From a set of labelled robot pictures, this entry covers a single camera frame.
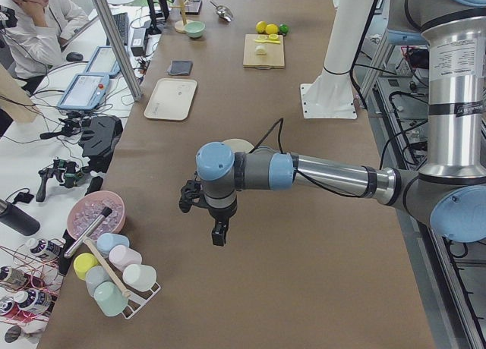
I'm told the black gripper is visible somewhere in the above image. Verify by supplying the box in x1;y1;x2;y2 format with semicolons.
204;190;238;247

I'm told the beige rectangular tray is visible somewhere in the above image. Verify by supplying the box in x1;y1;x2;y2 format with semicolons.
144;78;197;121

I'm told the round beige plate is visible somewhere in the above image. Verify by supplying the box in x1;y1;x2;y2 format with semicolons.
222;138;254;153

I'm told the white plastic cup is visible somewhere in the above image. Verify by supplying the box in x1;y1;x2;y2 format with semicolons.
122;264;157;291

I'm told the pink plastic cup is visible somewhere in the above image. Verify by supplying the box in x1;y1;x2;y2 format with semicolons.
109;244;143;272

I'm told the metal muddler with black tip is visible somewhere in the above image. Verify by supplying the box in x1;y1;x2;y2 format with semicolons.
63;206;112;259

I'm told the blue plastic cup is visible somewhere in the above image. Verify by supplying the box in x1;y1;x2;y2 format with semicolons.
96;233;130;257

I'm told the mint plastic cup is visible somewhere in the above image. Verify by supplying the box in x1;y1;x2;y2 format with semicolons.
93;281;128;317

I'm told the grey plastic cup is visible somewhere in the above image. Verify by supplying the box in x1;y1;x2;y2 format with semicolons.
85;266;111;297

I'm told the pink bowl with ice cubes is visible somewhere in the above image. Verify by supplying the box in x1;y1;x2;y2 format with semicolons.
67;190;125;240

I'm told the yellow plastic cup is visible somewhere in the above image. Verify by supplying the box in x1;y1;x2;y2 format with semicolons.
73;253;99;281

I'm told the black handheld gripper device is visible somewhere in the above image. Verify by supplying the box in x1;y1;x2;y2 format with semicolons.
35;158;91;202

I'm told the dark grey folded cloth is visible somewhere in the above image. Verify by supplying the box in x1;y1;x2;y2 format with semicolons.
167;60;193;76

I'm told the wooden cutting board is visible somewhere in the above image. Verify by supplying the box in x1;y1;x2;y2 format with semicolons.
243;34;286;69

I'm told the yellow plastic knife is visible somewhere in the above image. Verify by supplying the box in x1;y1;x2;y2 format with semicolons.
253;39;281;44

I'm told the near blue teach pendant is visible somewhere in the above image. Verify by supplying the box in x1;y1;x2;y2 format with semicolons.
57;73;110;111

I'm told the blue teach pendant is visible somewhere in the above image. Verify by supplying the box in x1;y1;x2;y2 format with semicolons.
84;46;121;77
57;73;110;111

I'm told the mint green bowl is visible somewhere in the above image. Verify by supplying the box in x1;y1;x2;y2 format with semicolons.
185;21;206;39

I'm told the far blue teach pendant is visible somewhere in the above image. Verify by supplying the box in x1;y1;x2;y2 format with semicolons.
84;46;121;77

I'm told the black water bottle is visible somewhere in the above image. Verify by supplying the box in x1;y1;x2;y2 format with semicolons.
0;200;40;236

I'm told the whole yellow lemon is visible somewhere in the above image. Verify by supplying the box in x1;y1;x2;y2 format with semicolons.
255;21;267;34
264;24;279;35

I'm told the wooden mug tree stand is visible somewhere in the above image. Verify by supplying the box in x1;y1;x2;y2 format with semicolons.
172;0;193;33

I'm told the green lime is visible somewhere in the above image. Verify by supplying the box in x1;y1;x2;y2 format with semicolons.
279;24;289;36

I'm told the metal scoop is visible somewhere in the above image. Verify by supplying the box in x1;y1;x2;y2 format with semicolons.
210;0;233;23

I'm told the computer mouse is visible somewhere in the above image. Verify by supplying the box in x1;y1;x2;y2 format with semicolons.
65;52;84;62

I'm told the black keyboard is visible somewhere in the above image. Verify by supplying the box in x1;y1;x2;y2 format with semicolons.
112;12;130;46

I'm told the person in white shirt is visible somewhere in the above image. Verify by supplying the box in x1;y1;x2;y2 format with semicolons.
1;0;89;93

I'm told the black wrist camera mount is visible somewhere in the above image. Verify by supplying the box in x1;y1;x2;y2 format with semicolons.
178;180;207;213

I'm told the white wire cup rack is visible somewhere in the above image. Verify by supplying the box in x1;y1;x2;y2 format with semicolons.
121;282;162;319

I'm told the white camera post with base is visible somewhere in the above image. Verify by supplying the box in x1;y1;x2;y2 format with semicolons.
301;0;377;119

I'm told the aluminium frame post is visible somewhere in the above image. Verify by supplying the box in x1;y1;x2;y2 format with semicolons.
92;0;143;101

